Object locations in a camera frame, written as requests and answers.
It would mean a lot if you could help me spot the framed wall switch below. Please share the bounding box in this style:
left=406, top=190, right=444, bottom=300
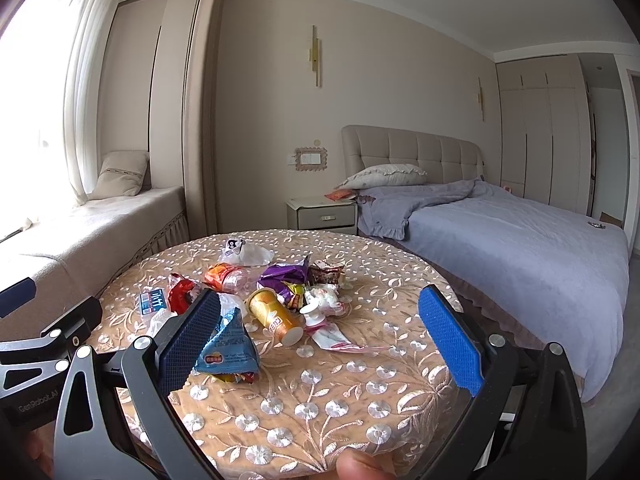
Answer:
left=294, top=146, right=328, bottom=171

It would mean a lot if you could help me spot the white pink pouch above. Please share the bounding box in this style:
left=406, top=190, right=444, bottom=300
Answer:
left=299, top=306, right=383, bottom=354

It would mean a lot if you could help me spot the purple snack wrapper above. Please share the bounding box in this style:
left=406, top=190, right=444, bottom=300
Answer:
left=258, top=256, right=309, bottom=311

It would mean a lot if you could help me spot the beige wardrobe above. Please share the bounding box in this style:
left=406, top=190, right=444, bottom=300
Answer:
left=497, top=54, right=592, bottom=214

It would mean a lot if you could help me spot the dark red snack packet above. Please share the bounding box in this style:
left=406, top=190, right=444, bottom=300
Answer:
left=307, top=260, right=345, bottom=286

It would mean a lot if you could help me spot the blue chip bag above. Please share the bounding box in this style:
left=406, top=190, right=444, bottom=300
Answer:
left=193, top=308, right=259, bottom=384

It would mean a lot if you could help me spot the gold wall sconce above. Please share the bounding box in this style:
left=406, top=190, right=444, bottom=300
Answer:
left=476, top=76, right=486, bottom=122
left=309, top=25, right=322, bottom=88

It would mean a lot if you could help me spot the crushed clear bottle orange label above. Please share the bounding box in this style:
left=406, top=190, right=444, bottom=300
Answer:
left=203, top=262, right=255, bottom=295

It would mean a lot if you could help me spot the window seat cushion pillow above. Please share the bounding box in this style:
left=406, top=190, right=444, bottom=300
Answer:
left=89, top=151, right=149, bottom=200

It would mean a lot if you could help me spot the operator right hand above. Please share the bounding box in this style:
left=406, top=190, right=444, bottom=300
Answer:
left=336, top=448, right=396, bottom=480

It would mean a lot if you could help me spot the sheer white curtain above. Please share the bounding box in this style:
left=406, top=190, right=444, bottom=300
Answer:
left=62, top=0, right=120, bottom=205

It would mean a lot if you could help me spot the bed with lavender duvet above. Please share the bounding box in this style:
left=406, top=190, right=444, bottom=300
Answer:
left=357, top=179, right=629, bottom=402

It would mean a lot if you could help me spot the beige tufted headboard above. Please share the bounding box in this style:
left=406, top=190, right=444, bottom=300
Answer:
left=341, top=125, right=485, bottom=183

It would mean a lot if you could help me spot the grey nightstand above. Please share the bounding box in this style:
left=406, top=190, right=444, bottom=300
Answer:
left=286, top=196, right=357, bottom=235

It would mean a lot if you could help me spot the round embroidered tablecloth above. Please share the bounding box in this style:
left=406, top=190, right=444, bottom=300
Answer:
left=84, top=228, right=476, bottom=480

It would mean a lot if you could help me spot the orange packet on nightstand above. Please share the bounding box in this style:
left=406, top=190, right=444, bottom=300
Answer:
left=324, top=188, right=358, bottom=202

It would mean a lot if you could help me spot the red white snack bag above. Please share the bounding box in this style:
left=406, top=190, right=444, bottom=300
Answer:
left=167, top=273, right=205, bottom=314

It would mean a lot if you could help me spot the beige window bench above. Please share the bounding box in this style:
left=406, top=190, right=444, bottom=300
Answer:
left=1, top=188, right=190, bottom=340

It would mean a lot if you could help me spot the white cat print bag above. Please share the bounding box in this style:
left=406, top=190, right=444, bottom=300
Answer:
left=220, top=237, right=274, bottom=266

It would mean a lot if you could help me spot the orange jelly drink cup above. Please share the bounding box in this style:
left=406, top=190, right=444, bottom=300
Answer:
left=246, top=288, right=304, bottom=347

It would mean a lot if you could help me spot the beige frilled pillow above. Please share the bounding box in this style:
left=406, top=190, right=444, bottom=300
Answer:
left=336, top=164, right=428, bottom=191

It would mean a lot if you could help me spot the white wrapper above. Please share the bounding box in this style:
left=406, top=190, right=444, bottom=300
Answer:
left=300, top=284, right=348, bottom=316

